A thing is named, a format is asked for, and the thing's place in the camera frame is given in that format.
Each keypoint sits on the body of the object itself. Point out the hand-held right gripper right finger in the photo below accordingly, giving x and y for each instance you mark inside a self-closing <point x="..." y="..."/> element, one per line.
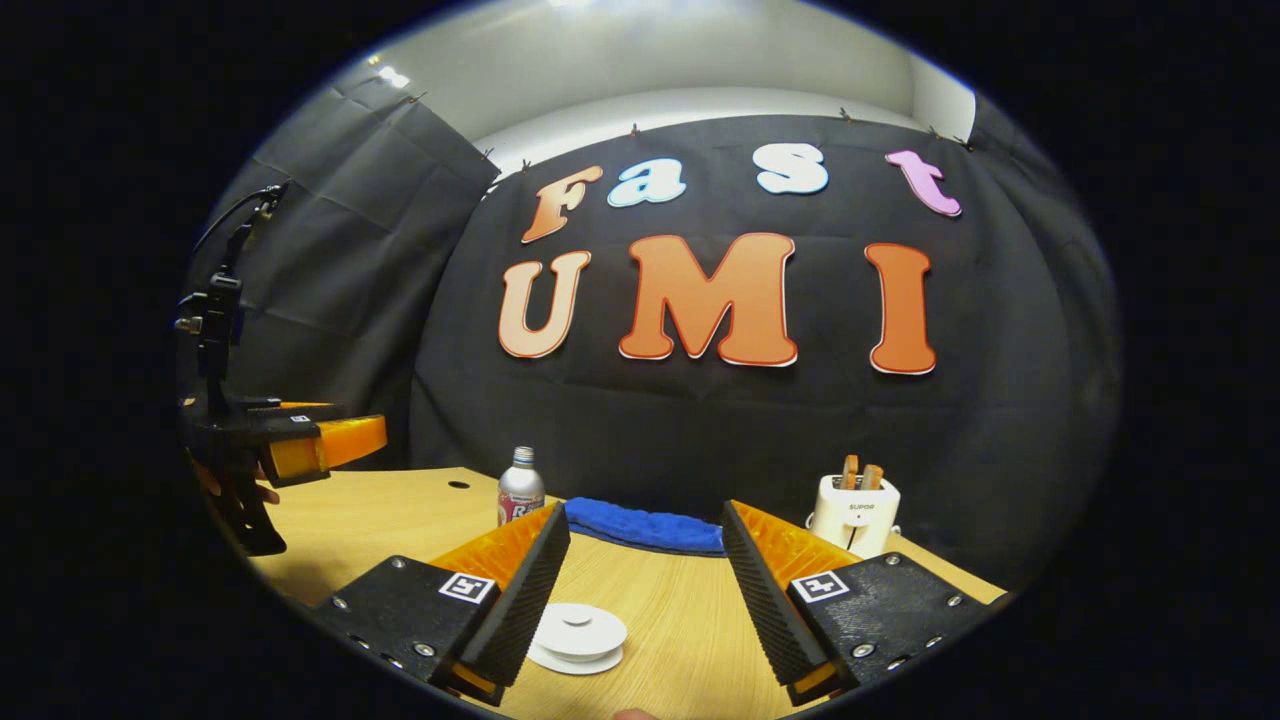
<point x="770" y="610"/>

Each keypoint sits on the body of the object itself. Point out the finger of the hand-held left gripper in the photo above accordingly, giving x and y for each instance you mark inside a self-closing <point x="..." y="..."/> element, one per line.
<point x="345" y="440"/>
<point x="300" y="408"/>

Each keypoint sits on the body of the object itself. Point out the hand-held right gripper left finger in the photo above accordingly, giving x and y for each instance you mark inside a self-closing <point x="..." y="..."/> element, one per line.
<point x="525" y="600"/>

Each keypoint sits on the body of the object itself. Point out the silver water bottle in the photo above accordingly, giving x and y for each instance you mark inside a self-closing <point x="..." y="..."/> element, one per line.
<point x="520" y="490"/>

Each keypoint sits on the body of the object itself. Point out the white saucer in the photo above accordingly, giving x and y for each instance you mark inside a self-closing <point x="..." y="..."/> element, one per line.
<point x="575" y="668"/>

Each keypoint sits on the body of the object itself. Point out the white toaster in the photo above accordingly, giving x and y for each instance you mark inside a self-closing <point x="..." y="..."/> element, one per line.
<point x="860" y="520"/>

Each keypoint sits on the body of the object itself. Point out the blue towel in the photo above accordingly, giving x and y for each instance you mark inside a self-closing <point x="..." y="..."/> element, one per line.
<point x="640" y="525"/>

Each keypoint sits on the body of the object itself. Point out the toasted bread slice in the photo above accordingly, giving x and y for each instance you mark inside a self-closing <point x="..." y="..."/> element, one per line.
<point x="873" y="477"/>
<point x="852" y="472"/>

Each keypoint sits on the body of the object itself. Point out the black backdrop cloth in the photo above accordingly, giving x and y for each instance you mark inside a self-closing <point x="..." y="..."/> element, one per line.
<point x="700" y="430"/>

